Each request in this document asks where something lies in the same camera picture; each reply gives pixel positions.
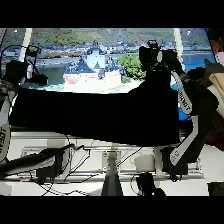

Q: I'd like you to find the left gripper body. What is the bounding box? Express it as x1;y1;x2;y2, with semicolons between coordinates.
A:
3;59;29;87

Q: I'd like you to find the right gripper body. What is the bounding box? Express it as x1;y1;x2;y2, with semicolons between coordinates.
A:
138;45;162;73

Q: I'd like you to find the black garment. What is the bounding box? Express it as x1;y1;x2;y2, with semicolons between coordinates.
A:
8;70;182;148

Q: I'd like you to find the cream garment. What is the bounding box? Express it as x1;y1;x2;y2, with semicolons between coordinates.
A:
201;59;224;119

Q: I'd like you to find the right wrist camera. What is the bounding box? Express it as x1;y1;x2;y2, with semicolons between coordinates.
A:
146;39;160;51

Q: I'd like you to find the black cable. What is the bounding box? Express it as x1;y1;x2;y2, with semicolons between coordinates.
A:
115;146;144;168
63;144;93;183
29;173;92;197

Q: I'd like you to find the silver frame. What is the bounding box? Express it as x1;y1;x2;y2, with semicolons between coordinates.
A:
0;131;224;197

